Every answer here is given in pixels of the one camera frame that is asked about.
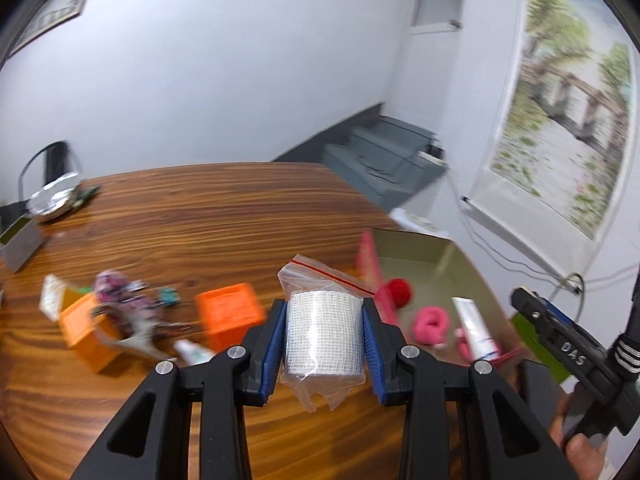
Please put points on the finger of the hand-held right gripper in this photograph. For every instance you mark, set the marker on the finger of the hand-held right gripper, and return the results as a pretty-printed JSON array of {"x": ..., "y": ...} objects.
[{"x": 555, "y": 317}]

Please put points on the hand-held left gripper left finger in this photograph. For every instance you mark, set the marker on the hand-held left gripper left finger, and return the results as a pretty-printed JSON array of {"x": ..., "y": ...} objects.
[{"x": 272, "y": 350}]

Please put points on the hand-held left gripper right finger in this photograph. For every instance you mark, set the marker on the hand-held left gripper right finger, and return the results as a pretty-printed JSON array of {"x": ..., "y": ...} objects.
[{"x": 375, "y": 350}]

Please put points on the bagged white bandage roll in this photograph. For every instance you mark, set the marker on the bagged white bandage roll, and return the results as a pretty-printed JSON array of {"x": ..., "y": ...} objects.
[{"x": 322, "y": 335}]

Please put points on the large orange embossed cube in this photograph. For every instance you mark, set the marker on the large orange embossed cube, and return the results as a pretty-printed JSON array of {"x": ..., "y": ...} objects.
[{"x": 230, "y": 315}]

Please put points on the small pink knotted foam tube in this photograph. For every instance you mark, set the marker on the small pink knotted foam tube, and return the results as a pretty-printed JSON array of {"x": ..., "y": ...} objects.
[{"x": 430, "y": 325}]

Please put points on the red pompom ball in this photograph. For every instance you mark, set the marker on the red pompom ball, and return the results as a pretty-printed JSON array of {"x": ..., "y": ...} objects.
[{"x": 397, "y": 292}]

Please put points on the small green white tube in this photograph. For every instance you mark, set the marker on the small green white tube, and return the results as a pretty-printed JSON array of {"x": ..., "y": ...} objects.
[{"x": 192, "y": 352}]

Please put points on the white cream tube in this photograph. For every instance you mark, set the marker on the white cream tube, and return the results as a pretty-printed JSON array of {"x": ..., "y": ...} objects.
[{"x": 472, "y": 325}]

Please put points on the pink shallow box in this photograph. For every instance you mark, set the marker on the pink shallow box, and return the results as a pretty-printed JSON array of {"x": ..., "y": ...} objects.
[{"x": 430, "y": 270}]

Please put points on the pink leopard plush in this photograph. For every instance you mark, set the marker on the pink leopard plush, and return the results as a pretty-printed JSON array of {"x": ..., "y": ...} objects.
[{"x": 112, "y": 285}]

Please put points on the small orange cube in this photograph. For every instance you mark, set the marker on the small orange cube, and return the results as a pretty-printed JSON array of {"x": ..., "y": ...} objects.
[{"x": 85, "y": 335}]

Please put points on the white paper packet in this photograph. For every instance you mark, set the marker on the white paper packet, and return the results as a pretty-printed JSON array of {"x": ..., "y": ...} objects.
[{"x": 52, "y": 297}]

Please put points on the person's right hand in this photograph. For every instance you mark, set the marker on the person's right hand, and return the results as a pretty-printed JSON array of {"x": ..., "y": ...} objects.
[{"x": 587, "y": 460}]

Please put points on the teal binder clip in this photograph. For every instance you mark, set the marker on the teal binder clip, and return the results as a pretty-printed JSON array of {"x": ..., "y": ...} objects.
[{"x": 170, "y": 297}]

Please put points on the white printed paper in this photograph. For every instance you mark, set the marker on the white printed paper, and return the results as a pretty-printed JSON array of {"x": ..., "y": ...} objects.
[{"x": 417, "y": 220}]

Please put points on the grey stairs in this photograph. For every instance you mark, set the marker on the grey stairs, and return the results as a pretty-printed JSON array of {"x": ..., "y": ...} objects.
[{"x": 380, "y": 160}]

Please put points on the white power strip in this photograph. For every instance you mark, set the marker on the white power strip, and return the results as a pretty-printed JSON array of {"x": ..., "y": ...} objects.
[{"x": 435, "y": 151}]

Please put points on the green pen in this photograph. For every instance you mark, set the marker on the green pen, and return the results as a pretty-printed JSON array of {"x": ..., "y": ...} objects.
[{"x": 87, "y": 195}]

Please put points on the foil tray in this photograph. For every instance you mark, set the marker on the foil tray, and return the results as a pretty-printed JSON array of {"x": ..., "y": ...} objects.
[{"x": 52, "y": 200}]

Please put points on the grey box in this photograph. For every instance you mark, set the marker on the grey box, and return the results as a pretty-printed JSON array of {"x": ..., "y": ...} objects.
[{"x": 20, "y": 247}]

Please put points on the black office chair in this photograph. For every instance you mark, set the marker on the black office chair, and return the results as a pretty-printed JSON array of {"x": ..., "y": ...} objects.
[{"x": 55, "y": 157}]

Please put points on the landscape wall scroll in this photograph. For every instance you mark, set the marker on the landscape wall scroll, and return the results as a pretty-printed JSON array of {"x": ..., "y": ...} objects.
[{"x": 560, "y": 110}]

